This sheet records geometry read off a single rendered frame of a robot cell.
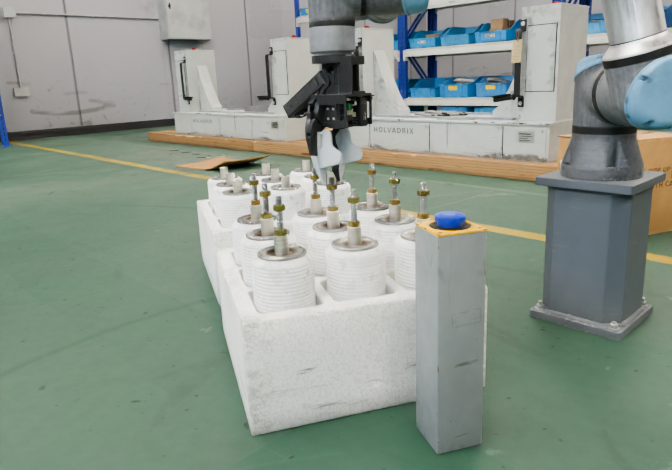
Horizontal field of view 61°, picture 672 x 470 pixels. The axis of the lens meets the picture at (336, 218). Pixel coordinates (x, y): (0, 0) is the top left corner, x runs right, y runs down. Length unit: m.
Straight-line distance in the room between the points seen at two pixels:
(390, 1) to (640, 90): 0.42
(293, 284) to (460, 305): 0.25
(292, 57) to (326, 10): 3.24
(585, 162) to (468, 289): 0.50
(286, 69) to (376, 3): 3.22
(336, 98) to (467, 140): 2.19
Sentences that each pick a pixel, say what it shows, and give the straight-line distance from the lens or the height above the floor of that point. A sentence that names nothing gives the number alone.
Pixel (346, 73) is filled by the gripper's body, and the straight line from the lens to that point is 0.93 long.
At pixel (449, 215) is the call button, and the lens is 0.75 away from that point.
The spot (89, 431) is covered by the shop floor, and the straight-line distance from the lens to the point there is 1.00.
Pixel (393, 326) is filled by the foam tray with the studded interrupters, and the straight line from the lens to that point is 0.88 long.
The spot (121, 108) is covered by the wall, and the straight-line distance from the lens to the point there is 7.41.
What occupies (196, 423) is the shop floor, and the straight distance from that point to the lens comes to 0.96.
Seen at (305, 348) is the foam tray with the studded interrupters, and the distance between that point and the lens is 0.85.
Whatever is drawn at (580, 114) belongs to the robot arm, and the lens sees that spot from 1.20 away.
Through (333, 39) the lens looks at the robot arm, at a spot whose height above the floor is 0.57.
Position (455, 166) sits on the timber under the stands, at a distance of 3.04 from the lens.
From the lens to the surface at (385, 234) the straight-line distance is 1.01.
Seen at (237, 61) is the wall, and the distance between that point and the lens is 8.25.
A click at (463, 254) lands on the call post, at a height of 0.28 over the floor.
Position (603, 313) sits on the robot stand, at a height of 0.04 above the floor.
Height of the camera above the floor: 0.51
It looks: 14 degrees down
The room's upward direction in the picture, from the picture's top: 2 degrees counter-clockwise
